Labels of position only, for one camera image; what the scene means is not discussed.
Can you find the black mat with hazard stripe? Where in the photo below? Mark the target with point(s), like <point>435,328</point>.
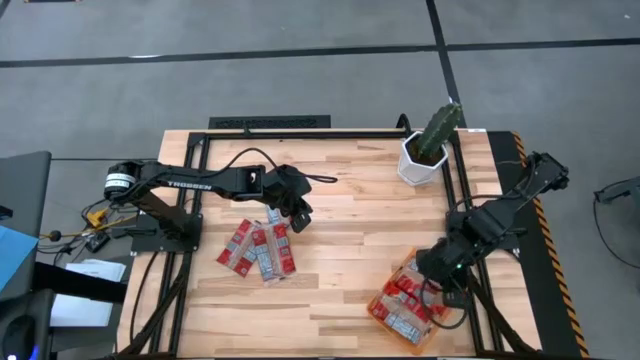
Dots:
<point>520,150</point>

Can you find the black power adapter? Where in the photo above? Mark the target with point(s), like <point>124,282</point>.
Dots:
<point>97,241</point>

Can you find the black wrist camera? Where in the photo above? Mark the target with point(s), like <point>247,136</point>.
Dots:
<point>301,222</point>
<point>455,299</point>

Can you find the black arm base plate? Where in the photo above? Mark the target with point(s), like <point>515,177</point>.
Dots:
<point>150,245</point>

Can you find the orange plastic basket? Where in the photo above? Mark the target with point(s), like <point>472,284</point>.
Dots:
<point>374,309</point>

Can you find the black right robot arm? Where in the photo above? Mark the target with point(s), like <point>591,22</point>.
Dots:
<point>505,215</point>

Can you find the white paper sheet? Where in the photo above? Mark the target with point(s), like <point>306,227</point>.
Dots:
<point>95,270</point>

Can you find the green cactus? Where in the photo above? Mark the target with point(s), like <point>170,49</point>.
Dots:
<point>440,127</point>

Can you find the dark grey panel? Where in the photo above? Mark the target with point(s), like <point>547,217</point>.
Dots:
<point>25,185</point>

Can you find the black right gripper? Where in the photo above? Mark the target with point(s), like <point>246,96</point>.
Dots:
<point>442,262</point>

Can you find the red popcorn bag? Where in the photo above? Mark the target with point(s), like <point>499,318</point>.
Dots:
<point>407,292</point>
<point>283,250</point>
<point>264,255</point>
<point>412,267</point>
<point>272,215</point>
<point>397,322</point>
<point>237,247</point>

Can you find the blue folder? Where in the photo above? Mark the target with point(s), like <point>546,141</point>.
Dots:
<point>15,255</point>

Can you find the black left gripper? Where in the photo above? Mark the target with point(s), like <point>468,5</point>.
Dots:
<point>292,187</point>

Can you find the black floor vent grille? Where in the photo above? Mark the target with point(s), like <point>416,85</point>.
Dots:
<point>270,122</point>

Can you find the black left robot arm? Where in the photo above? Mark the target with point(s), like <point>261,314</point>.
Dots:
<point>190,182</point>

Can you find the black aluminium table frame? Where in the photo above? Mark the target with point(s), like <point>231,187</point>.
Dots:
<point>325,135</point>

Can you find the black device with blue light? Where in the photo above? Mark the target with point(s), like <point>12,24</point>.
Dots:
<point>20,335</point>

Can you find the white hexagonal plant pot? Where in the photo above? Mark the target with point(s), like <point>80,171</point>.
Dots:
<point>415,170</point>

